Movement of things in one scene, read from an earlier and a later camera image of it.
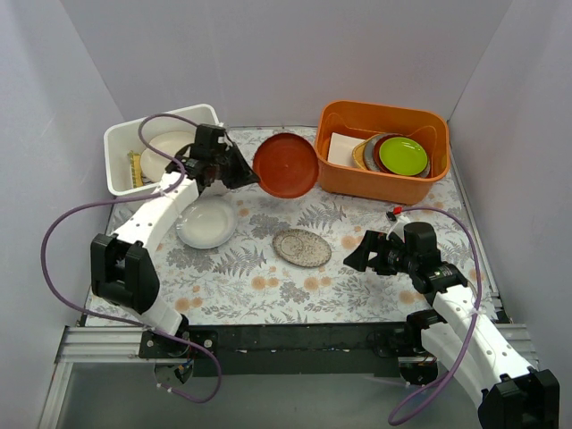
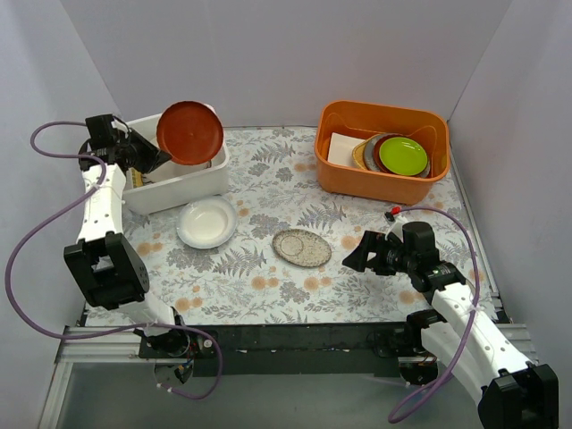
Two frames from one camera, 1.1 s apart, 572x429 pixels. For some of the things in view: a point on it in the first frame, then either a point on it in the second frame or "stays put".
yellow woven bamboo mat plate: [136, 169] stays put
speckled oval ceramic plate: [301, 248] stays put
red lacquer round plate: [286, 164] to [191, 132]
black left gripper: [228, 162] to [138, 153]
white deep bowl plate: [206, 222] stays put
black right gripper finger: [358, 258] stays put
